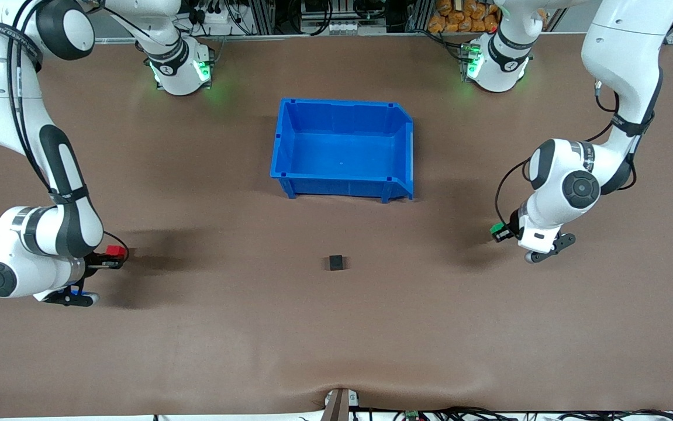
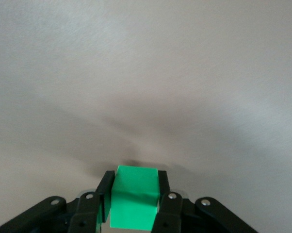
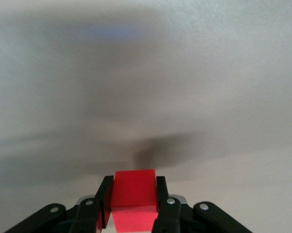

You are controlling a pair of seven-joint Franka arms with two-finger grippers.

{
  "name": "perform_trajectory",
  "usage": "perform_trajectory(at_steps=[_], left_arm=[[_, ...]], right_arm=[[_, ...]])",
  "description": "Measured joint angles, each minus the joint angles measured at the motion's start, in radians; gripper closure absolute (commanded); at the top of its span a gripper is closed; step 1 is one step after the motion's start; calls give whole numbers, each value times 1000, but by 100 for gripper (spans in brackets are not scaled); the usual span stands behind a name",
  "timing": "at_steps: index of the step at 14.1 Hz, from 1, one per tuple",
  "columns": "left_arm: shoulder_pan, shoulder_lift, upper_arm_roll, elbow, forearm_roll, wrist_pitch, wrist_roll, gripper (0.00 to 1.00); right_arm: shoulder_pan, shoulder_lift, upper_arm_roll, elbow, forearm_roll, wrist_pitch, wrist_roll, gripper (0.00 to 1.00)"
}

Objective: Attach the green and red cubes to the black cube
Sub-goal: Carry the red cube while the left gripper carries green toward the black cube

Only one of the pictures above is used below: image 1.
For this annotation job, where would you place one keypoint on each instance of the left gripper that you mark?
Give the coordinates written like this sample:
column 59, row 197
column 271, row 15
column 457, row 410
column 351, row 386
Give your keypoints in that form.
column 512, row 224

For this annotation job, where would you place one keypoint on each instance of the small red cube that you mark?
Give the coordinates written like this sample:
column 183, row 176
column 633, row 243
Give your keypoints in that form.
column 116, row 251

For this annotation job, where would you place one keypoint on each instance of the small black cube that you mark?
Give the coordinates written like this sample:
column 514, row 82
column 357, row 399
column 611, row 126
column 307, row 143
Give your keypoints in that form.
column 337, row 262

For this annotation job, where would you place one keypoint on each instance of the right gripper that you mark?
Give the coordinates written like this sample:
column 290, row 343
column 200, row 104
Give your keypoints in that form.
column 96, row 261

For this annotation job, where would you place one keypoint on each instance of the small green cube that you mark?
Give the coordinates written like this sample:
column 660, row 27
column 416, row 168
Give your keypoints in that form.
column 498, row 229

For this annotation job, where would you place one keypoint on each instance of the blue plastic storage bin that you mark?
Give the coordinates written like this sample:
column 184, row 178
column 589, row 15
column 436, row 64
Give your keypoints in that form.
column 342, row 149

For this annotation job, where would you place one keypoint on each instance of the white power strip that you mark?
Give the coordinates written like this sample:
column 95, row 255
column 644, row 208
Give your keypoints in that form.
column 216, row 20

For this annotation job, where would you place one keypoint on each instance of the small green connector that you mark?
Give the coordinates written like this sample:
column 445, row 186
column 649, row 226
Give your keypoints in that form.
column 411, row 416

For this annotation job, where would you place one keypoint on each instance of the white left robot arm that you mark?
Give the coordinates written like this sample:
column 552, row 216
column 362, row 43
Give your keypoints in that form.
column 623, row 47

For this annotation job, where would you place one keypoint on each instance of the orange snack bags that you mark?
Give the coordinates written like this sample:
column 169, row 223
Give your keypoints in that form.
column 465, row 16

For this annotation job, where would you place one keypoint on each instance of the brown metal table bracket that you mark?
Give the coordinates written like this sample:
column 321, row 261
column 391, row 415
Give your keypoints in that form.
column 339, row 406

